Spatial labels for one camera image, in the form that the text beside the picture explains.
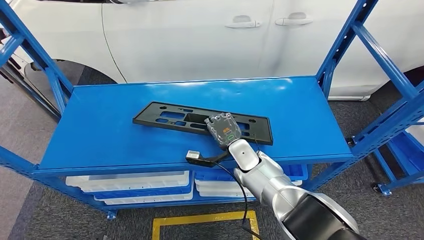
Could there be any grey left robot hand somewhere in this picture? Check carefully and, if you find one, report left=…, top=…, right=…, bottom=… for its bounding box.
left=203, top=112, right=243, bottom=149

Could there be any black plastic plate frame part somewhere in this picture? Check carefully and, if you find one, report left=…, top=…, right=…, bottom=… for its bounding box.
left=132, top=101, right=275, bottom=147

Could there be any blue metal shelf rack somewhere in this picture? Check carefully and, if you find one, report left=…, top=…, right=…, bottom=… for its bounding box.
left=372, top=124, right=424, bottom=197
left=0, top=0, right=424, bottom=222

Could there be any white car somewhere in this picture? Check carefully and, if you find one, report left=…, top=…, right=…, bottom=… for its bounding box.
left=0, top=0, right=424, bottom=102

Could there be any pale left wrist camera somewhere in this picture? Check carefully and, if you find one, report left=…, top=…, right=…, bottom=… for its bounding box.
left=185, top=150, right=230, bottom=169

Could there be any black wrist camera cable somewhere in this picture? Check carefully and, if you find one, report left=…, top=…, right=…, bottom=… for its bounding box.
left=211, top=134, right=263, bottom=240

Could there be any white car door handle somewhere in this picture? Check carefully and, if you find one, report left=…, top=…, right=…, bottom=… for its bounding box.
left=274, top=12, right=314, bottom=27
left=224, top=15, right=262, bottom=29

